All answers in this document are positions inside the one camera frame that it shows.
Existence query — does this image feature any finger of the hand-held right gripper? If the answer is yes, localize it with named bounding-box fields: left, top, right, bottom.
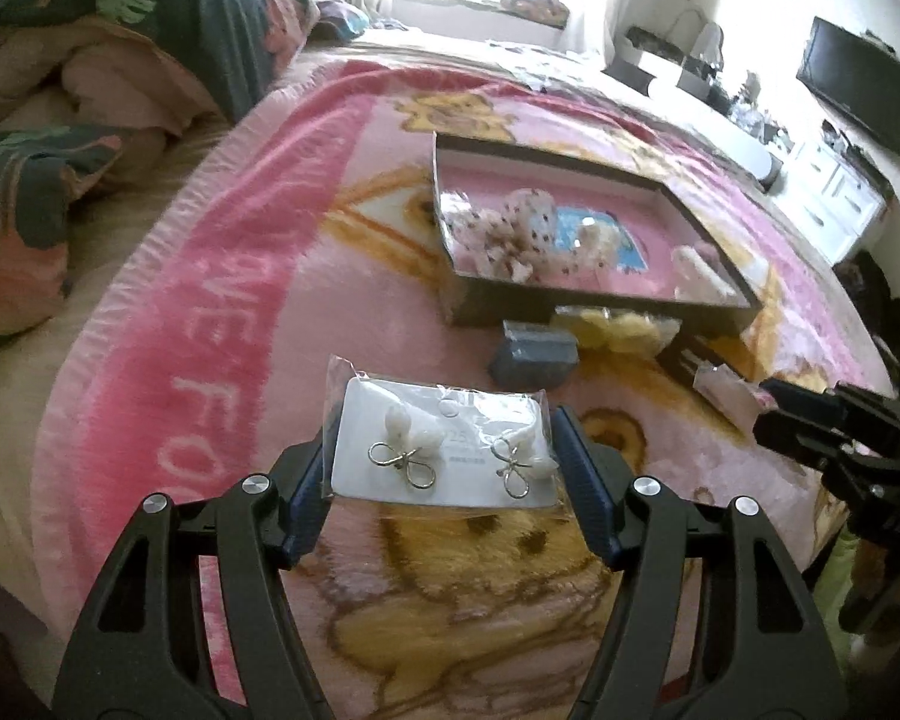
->
left=761, top=379, right=848, bottom=428
left=752, top=416, right=860, bottom=470

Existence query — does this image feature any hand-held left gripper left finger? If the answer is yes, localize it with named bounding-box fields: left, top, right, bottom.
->
left=52, top=399, right=346, bottom=720

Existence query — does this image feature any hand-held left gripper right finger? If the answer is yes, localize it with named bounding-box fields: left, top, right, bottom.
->
left=551, top=405, right=848, bottom=720

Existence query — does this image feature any clear red earring packet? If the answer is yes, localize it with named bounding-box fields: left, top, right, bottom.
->
left=691, top=361, right=766, bottom=428

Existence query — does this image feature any white earring card packet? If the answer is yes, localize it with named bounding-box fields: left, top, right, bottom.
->
left=324, top=356, right=563, bottom=515

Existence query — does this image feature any peach spiral hair tie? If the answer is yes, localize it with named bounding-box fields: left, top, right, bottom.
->
left=671, top=246, right=732, bottom=305

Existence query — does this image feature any dark shallow cardboard box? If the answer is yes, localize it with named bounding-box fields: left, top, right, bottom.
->
left=431, top=131, right=766, bottom=335

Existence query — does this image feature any white polka dot scrunchie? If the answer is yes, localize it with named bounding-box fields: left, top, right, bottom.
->
left=450, top=186, right=563, bottom=286

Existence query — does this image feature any black hair clip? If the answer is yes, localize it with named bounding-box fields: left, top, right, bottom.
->
left=656, top=334, right=766, bottom=391

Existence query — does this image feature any green floral bedsheet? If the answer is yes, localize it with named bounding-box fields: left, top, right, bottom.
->
left=814, top=517, right=882, bottom=661

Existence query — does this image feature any dark bag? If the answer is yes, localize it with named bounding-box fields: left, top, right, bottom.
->
left=832, top=247, right=900, bottom=368

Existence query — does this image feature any small blue box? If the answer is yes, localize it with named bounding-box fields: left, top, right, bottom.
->
left=489, top=319, right=580, bottom=391

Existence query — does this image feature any pale yellow scrunchie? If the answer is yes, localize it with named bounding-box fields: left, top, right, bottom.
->
left=607, top=311, right=682, bottom=352

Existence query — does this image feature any pink bear printed blanket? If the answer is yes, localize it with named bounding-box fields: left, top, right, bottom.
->
left=30, top=52, right=900, bottom=720

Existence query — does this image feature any white dresser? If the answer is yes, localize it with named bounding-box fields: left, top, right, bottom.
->
left=784, top=139, right=897, bottom=263

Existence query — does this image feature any white bench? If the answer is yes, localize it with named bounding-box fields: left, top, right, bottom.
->
left=645, top=75, right=785, bottom=188

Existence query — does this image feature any black flat television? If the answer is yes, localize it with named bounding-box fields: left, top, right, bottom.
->
left=795, top=15, right=900, bottom=155

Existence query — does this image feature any purple pillow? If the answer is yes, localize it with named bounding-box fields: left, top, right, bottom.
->
left=311, top=0, right=368, bottom=38

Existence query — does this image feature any dark floral quilt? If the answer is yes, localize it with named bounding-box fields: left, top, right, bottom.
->
left=0, top=0, right=323, bottom=361

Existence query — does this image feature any pile of clothes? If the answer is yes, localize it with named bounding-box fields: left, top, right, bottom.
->
left=465, top=0, right=571, bottom=27

